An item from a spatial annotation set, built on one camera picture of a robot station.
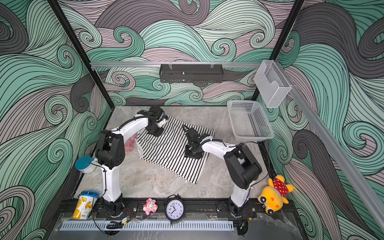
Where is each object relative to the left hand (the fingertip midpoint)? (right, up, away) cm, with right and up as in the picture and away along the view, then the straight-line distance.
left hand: (157, 131), depth 97 cm
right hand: (+20, -15, -7) cm, 26 cm away
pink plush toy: (+2, -34, -25) cm, 43 cm away
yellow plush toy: (+61, -29, -27) cm, 73 cm away
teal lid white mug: (-37, -17, -15) cm, 44 cm away
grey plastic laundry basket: (+66, +6, +13) cm, 67 cm away
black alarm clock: (+14, -35, -25) cm, 45 cm away
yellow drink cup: (-30, -31, -26) cm, 50 cm away
